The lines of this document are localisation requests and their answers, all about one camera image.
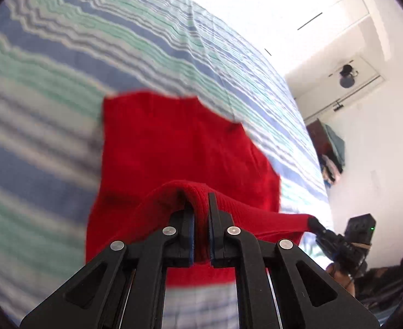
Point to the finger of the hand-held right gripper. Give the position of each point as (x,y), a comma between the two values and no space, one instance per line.
(317,227)

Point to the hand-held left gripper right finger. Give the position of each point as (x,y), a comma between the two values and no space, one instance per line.
(212,243)

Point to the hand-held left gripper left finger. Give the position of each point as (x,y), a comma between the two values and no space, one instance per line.
(190,246)

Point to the red sweater with rabbit print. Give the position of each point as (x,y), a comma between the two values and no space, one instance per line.
(174,150)

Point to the person's right forearm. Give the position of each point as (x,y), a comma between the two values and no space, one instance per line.
(386,277)

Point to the pile of mixed clothes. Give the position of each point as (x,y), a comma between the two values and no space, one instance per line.
(329,173)

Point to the person's right hand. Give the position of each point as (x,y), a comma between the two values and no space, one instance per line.
(340,277)

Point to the dark wooden cabinet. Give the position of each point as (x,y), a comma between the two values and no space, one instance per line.
(316,133)

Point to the white door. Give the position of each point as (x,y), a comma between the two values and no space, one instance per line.
(317,92)

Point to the black ceiling lamp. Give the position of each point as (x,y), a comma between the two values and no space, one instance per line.
(347,77)

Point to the blue green striped blanket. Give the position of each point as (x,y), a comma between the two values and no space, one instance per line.
(50,75)

